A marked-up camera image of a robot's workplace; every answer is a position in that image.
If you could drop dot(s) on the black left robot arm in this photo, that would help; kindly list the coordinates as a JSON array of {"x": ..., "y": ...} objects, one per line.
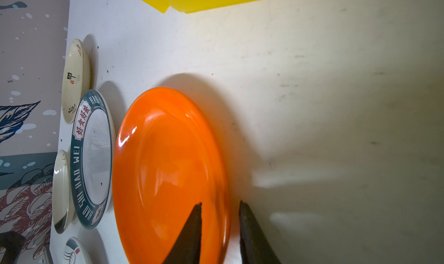
[{"x": 13, "y": 243}]

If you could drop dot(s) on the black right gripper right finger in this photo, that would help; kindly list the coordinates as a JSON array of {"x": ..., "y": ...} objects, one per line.
[{"x": 254, "y": 246}]

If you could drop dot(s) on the cream plate with characters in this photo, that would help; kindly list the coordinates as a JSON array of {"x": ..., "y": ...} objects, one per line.
[{"x": 75, "y": 80}]

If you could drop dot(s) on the orange plate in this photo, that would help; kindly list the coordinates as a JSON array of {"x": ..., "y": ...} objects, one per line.
[{"x": 165, "y": 162}]

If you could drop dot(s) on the teal rim Hao Shi plate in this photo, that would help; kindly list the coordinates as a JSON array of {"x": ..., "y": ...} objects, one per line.
[{"x": 91, "y": 159}]

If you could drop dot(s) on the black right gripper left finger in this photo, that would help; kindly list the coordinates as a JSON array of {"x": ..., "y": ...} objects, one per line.
[{"x": 187, "y": 248}]

